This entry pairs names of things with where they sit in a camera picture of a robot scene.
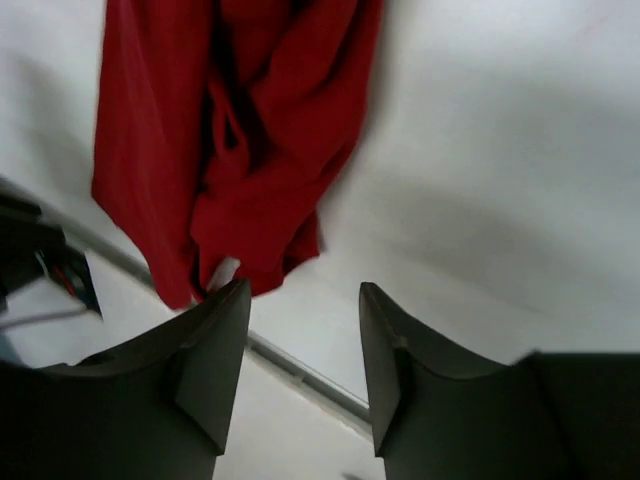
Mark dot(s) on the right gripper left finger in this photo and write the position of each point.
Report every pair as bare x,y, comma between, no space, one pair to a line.
155,407

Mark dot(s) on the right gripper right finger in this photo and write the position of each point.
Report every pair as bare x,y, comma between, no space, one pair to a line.
441,411

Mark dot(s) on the red t shirt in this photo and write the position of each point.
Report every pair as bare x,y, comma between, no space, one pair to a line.
220,125

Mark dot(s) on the aluminium rail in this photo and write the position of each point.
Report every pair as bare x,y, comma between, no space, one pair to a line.
298,327

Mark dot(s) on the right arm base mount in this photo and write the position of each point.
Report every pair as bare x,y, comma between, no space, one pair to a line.
34,249

